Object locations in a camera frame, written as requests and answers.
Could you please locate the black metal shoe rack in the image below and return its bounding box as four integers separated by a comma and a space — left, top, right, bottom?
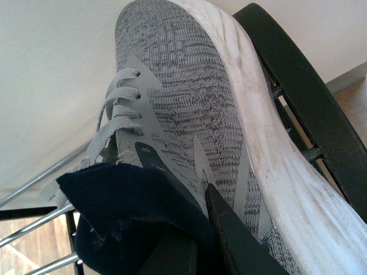
1, 1, 366, 274

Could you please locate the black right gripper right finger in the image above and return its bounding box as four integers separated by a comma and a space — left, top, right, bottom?
205, 183, 288, 274

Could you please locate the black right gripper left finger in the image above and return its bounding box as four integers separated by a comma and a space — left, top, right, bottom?
57, 163, 216, 274

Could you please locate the grey knit sneaker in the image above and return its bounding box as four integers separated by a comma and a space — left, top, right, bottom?
38, 0, 367, 275

